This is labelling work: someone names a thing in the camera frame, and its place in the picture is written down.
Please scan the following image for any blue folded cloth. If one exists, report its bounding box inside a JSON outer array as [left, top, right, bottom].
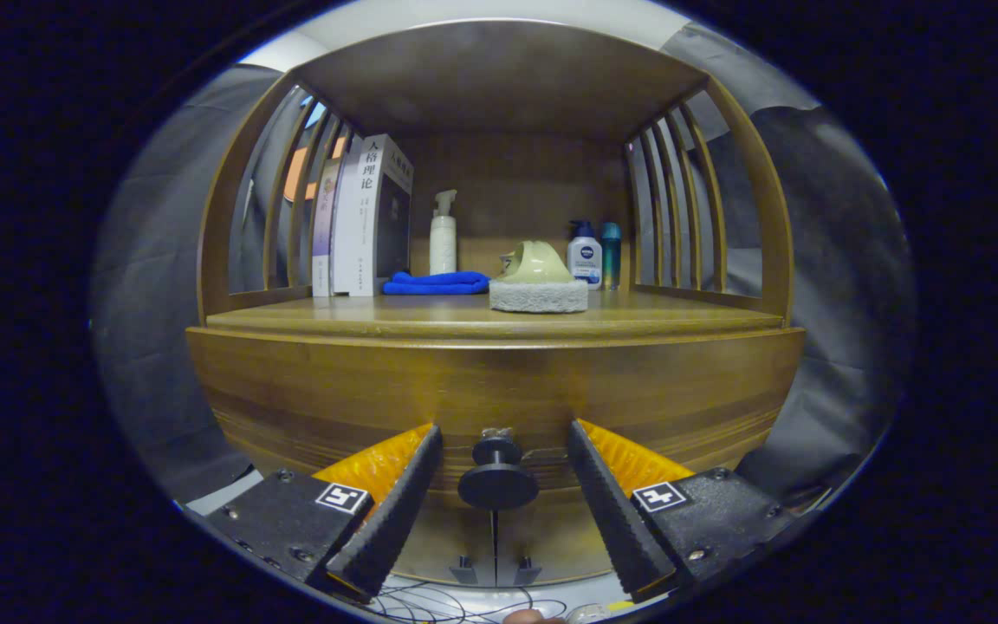
[[382, 270, 491, 296]]

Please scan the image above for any white pump bottle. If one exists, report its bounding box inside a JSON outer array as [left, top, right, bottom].
[[429, 190, 458, 276]]

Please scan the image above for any teal slim bottle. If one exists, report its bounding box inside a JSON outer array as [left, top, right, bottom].
[[600, 222, 623, 291]]

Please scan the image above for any thick white book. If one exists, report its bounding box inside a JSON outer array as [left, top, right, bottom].
[[332, 133, 415, 297]]

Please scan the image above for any wooden cabinet door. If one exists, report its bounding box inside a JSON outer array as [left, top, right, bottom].
[[395, 494, 497, 587], [493, 494, 618, 587]]

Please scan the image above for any pale green scrub brush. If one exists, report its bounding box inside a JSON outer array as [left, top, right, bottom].
[[489, 240, 590, 314]]

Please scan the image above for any wooden countertop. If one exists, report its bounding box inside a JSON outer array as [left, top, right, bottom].
[[204, 289, 787, 341]]

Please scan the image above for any thin purple book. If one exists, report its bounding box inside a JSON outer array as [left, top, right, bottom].
[[312, 156, 344, 298]]

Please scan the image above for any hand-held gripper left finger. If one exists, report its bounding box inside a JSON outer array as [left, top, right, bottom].
[[204, 423, 444, 605]]

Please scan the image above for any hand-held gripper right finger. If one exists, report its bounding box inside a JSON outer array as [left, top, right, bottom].
[[566, 419, 799, 604]]

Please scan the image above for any wooden cabinet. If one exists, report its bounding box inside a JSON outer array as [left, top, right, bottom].
[[185, 19, 807, 588]]

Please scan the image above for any white lotion bottle blue cap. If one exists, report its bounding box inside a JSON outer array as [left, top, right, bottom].
[[567, 220, 604, 290]]

